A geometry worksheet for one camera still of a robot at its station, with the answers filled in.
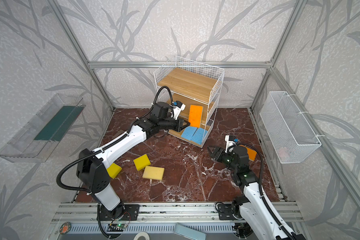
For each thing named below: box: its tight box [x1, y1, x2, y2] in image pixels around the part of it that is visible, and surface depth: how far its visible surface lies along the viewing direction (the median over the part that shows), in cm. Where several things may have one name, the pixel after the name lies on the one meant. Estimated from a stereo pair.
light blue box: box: [173, 222, 207, 240], surface depth 66 cm
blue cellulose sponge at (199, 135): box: [190, 127, 208, 145], surface depth 103 cm
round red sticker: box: [59, 221, 72, 235], surface depth 71 cm
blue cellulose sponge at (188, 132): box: [181, 126, 198, 141], surface depth 103 cm
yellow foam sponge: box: [133, 154, 151, 171], surface depth 93 cm
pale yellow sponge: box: [142, 166, 165, 181], surface depth 87 cm
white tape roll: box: [133, 231, 151, 240], surface depth 69 cm
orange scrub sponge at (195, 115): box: [188, 105, 204, 128], surface depth 79 cm
